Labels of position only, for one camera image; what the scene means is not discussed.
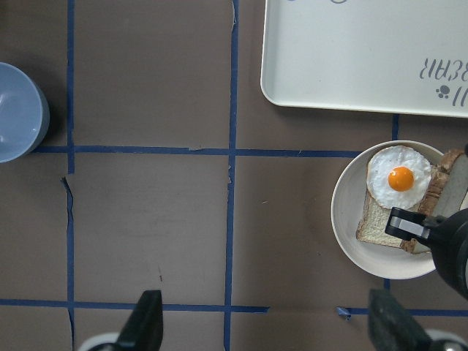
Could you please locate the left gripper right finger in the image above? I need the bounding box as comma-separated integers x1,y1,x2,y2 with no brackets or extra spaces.
368,290,432,351

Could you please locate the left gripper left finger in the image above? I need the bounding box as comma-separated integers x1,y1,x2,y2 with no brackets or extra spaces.
116,290,163,351

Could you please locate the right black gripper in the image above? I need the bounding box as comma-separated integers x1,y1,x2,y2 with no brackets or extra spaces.
385,207,467,293

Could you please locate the white bread slice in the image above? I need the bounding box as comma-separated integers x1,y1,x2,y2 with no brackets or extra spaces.
400,148,468,255

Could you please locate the bread slice on plate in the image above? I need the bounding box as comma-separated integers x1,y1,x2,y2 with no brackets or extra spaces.
355,164,450,249

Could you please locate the white round plate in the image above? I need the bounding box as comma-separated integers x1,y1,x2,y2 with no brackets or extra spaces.
330,140,468,281

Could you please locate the fried egg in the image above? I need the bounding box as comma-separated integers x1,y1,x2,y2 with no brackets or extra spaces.
366,146,432,209

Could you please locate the white bear tray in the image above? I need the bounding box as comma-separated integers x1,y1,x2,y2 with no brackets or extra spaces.
260,1,467,118

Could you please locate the blue bowl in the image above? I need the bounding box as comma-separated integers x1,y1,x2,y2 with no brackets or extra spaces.
1,62,50,163

